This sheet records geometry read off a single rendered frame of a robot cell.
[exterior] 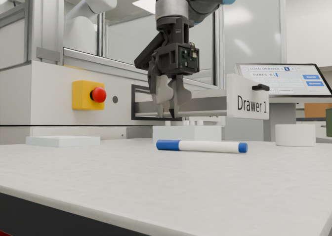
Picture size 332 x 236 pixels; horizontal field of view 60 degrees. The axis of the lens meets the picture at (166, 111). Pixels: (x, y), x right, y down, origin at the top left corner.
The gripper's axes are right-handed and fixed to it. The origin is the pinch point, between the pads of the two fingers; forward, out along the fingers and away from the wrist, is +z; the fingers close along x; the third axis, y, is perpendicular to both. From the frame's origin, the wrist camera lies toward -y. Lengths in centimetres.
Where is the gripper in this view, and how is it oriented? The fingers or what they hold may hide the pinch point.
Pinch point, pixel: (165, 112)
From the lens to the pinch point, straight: 65.3
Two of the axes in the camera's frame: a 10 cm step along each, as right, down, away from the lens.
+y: 6.8, -0.4, -7.3
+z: 0.0, 10.0, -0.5
